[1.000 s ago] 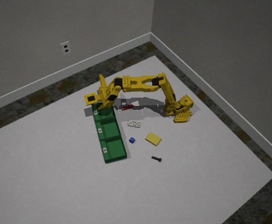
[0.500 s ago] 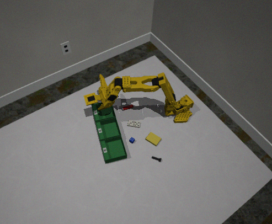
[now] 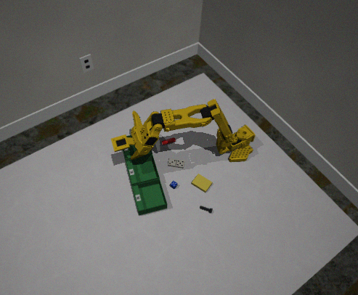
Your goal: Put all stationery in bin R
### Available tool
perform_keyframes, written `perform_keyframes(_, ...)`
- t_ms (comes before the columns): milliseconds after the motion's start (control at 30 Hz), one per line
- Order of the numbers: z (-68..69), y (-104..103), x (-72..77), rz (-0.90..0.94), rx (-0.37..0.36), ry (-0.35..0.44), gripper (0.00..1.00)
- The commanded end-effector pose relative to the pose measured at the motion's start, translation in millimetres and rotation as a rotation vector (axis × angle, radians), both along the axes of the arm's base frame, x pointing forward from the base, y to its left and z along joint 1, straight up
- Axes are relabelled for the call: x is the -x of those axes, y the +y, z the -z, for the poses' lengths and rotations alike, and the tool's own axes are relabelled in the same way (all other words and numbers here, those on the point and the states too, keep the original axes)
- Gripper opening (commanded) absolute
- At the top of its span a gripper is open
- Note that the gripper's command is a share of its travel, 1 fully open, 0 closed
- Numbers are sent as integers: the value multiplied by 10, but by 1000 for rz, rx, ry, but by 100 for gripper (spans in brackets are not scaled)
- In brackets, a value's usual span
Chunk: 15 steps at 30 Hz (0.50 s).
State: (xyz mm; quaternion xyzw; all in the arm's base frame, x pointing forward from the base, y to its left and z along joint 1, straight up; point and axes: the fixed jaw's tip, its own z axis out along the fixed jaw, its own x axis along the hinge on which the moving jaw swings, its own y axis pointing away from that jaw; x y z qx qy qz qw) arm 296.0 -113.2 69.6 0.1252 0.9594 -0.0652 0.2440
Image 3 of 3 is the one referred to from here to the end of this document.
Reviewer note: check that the grey domino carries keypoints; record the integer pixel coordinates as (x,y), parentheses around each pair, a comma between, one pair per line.
(176,163)

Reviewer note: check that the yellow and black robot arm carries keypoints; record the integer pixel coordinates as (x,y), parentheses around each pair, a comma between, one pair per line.
(225,142)

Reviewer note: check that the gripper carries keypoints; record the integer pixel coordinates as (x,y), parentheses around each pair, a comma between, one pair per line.
(123,142)

